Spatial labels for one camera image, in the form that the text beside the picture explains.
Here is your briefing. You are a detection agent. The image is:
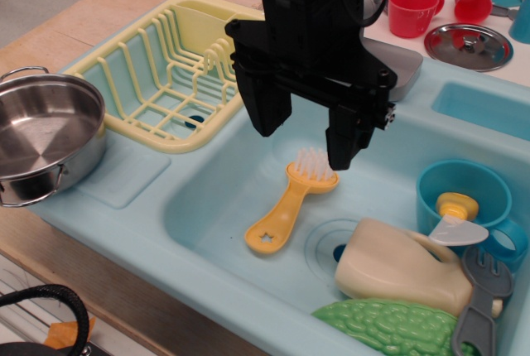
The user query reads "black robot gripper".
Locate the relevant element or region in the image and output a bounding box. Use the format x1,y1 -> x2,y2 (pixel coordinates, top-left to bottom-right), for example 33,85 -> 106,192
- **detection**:
225,0 -> 397,171

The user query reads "yellow dish brush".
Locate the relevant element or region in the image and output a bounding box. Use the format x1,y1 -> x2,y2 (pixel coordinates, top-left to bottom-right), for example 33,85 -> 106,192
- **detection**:
244,148 -> 340,255

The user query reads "steel pot lid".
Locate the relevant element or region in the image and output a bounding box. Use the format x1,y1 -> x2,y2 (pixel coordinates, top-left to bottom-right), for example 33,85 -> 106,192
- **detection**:
424,23 -> 513,72

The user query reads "grey toy faucet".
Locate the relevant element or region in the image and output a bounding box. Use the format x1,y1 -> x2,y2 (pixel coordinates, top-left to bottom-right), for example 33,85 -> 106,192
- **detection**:
362,0 -> 424,103

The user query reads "light blue toy sink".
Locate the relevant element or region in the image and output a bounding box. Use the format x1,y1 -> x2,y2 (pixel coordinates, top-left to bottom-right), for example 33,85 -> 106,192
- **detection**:
33,59 -> 529,355

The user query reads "yellow dish drying rack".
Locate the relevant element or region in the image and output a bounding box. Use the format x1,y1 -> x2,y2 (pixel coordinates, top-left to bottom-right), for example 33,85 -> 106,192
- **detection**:
63,0 -> 264,154

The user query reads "red cup front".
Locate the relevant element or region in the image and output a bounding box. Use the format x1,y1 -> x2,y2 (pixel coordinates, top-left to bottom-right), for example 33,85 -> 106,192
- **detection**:
388,0 -> 445,38

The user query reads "red cup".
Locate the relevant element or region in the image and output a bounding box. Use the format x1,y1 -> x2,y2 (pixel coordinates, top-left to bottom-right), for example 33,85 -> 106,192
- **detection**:
454,0 -> 493,24
388,0 -> 445,38

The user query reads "cream plastic jug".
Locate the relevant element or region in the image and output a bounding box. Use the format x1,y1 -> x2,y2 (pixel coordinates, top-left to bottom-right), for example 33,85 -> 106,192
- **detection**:
334,218 -> 504,319

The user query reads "blue plastic cup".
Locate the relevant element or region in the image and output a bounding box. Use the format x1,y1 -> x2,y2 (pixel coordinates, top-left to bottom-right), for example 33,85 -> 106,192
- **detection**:
416,159 -> 529,272

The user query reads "red cup right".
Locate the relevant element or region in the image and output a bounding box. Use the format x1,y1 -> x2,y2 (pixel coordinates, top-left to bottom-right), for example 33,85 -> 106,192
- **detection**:
454,0 -> 493,24

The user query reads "green plastic vegetable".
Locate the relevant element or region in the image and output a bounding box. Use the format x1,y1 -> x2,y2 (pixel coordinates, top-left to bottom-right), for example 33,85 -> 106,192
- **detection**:
312,298 -> 457,355

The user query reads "teal cup at edge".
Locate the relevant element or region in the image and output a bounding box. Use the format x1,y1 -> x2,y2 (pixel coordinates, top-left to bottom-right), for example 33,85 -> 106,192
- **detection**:
508,0 -> 530,44

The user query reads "grey plastic fork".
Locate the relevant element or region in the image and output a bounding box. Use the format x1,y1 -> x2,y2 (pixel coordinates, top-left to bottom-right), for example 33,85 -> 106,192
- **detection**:
450,247 -> 514,355

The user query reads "orange tape piece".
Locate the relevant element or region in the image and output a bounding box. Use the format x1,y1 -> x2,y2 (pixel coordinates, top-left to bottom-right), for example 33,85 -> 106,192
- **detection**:
43,321 -> 79,349

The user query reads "yellow handled toy knife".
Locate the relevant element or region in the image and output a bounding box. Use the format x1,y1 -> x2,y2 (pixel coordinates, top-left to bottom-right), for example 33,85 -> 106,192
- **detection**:
428,192 -> 489,247

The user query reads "steel pot with handles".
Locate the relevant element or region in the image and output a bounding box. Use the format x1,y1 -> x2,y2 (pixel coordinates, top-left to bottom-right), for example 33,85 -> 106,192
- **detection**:
1,66 -> 107,208

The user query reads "black cable loop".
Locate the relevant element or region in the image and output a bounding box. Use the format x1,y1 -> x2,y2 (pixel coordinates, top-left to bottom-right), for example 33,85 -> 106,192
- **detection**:
0,284 -> 91,356

